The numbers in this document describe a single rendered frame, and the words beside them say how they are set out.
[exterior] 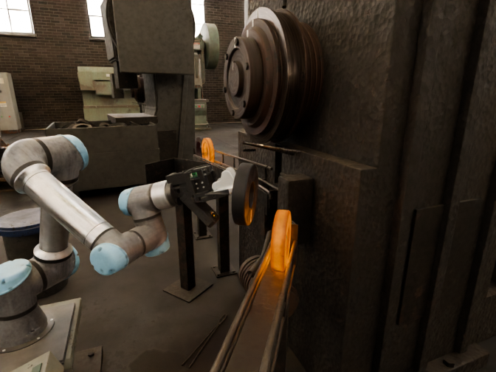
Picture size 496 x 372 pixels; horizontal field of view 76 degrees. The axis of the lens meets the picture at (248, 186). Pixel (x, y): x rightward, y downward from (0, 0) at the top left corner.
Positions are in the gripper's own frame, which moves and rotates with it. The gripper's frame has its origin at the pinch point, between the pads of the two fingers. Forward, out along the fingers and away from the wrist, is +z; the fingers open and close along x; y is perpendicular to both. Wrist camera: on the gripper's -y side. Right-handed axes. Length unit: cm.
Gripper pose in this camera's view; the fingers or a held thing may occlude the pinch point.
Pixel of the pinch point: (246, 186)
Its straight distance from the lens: 79.4
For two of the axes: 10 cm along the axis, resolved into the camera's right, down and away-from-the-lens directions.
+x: 2.2, -2.8, 9.3
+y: -2.5, -9.4, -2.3
